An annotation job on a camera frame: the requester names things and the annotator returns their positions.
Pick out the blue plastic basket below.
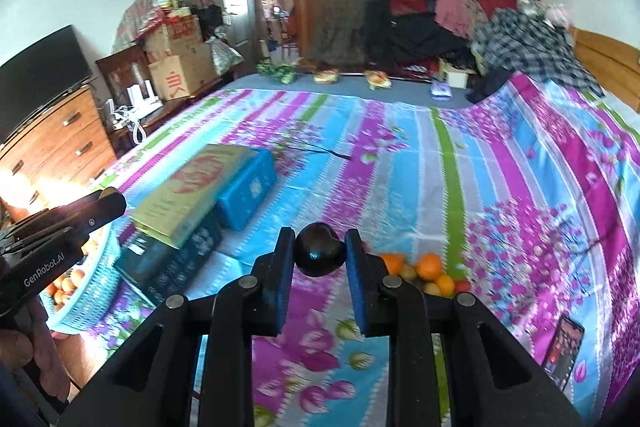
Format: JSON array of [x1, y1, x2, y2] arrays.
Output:
[[40, 225, 120, 335]]

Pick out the dark plum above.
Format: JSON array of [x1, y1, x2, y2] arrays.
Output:
[[293, 222, 346, 277]]

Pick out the left hand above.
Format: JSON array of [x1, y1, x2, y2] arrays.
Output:
[[1, 297, 70, 402]]

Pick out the large orange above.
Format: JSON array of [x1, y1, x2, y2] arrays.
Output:
[[378, 253, 406, 275]]

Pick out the wooden dresser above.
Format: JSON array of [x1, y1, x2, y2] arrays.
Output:
[[1, 86, 116, 221]]

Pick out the dark navy box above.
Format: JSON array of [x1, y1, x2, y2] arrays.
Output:
[[114, 210, 222, 306]]

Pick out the blue box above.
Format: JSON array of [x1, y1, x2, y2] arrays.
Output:
[[214, 148, 278, 232]]

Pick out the yellow gift box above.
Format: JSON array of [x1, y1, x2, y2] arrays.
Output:
[[131, 144, 256, 249]]

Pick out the black television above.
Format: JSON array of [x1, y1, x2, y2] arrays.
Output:
[[0, 25, 92, 143]]

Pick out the floral striped bed sheet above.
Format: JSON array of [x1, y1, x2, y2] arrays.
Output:
[[84, 74, 640, 427]]

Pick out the black smartphone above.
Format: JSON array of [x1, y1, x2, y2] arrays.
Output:
[[542, 314, 585, 391]]

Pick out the cardboard box with red print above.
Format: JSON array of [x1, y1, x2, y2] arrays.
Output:
[[149, 46, 216, 101]]

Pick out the pile of clothes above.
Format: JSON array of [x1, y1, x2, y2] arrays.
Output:
[[308, 0, 602, 98]]

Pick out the wooden headboard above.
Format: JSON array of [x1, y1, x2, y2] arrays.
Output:
[[573, 28, 640, 113]]

